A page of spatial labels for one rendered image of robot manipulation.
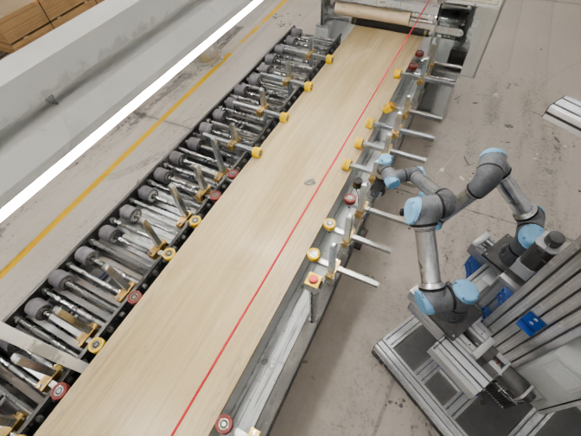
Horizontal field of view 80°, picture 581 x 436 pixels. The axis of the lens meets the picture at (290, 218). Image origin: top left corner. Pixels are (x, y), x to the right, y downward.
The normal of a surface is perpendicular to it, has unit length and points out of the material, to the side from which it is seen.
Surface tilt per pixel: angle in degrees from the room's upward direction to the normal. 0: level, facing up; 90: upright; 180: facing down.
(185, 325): 0
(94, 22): 0
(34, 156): 61
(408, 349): 0
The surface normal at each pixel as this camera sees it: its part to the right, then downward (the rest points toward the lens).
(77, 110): 0.75, 0.00
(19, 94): 0.89, 0.33
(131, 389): -0.05, -0.59
